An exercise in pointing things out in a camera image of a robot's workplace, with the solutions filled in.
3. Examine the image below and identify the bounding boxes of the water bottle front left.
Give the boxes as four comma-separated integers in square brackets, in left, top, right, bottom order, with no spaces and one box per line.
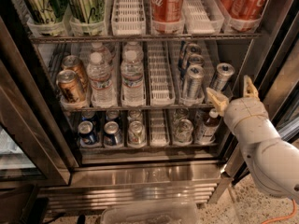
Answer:
[87,52,114,108]

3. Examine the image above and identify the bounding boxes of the white empty tray top right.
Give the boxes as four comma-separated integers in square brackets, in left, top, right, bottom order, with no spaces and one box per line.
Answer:
[182,0,224,35]

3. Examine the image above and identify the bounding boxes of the green can top left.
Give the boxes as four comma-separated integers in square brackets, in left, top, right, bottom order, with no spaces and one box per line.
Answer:
[24,0,67,24]

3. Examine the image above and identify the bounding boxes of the water bottle front right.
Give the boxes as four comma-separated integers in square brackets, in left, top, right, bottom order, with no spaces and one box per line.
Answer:
[121,50,144,105]

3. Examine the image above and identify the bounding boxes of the brown tea bottle white cap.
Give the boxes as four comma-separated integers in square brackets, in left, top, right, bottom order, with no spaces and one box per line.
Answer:
[194,108,221,146]

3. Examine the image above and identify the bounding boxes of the water bottle back left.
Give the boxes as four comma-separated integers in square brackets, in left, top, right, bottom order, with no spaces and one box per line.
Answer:
[91,42,112,64]

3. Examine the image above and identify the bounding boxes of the red coke can centre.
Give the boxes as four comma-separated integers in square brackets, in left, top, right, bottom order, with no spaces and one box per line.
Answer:
[150,0,183,22]

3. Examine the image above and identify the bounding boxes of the gold can back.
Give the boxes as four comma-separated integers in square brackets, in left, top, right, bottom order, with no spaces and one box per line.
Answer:
[62,55,88,91]

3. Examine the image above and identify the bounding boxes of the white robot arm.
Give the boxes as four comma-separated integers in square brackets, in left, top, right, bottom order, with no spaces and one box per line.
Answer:
[206,76,299,203]

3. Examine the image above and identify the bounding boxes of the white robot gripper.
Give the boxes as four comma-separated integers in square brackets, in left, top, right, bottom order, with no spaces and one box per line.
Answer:
[206,75,280,147]

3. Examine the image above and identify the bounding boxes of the white empty tray bottom shelf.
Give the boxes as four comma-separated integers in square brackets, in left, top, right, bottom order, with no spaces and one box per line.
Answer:
[149,110,170,147]

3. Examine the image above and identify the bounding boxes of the white empty tray shelf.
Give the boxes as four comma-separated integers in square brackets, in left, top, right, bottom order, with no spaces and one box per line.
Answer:
[147,41,176,106]
[149,110,170,147]
[111,0,146,35]

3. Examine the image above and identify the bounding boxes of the white empty tray top shelf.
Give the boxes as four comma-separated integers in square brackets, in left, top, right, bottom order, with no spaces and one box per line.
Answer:
[111,0,146,35]

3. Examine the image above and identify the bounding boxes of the gold can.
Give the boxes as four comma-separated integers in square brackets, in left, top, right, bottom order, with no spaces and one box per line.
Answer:
[62,55,88,91]
[56,69,85,103]

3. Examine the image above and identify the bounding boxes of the redbull can back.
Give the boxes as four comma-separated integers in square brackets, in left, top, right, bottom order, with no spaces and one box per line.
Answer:
[178,42,202,71]

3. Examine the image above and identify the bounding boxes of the redbull can middle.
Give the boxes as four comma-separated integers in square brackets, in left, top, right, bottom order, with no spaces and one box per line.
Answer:
[180,54,205,79]

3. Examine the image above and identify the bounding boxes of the silver redbull can lane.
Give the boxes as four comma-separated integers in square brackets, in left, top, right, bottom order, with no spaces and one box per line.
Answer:
[209,63,235,91]

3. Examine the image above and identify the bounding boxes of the blue pepsi can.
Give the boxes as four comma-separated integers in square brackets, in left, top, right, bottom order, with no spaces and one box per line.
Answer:
[104,121,122,147]
[105,110,122,128]
[81,111,100,131]
[78,120,98,145]

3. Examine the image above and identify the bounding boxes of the blue pepsi can front left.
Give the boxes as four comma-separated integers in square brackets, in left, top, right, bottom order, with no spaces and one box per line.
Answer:
[78,120,98,145]

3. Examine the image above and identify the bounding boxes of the gold can front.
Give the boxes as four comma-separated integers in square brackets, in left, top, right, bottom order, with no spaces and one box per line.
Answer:
[56,69,85,103]

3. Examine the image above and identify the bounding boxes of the water bottle back right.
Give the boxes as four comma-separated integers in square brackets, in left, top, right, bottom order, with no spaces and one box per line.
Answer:
[122,41,144,60]

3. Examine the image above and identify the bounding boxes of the steel fridge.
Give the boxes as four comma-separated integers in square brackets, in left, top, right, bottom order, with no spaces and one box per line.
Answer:
[0,0,299,216]

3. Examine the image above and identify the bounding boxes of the silver redbull can front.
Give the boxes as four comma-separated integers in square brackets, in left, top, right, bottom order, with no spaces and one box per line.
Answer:
[182,64,204,99]

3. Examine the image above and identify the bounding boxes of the white empty tray middle shelf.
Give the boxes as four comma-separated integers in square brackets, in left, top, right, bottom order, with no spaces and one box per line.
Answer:
[147,41,176,106]

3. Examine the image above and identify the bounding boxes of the water bottle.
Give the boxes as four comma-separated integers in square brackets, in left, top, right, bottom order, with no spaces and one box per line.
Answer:
[122,41,144,60]
[91,42,112,64]
[87,52,114,108]
[121,50,144,105]

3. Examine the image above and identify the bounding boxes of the blue pepsi can back left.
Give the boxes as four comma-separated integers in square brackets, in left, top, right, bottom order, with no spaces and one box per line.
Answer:
[81,111,100,131]

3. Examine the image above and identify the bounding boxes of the orange cable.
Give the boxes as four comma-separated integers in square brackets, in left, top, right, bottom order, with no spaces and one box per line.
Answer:
[260,199,297,224]

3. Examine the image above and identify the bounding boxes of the green can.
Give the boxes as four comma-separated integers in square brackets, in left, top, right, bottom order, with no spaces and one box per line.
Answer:
[68,0,105,24]
[24,0,67,24]

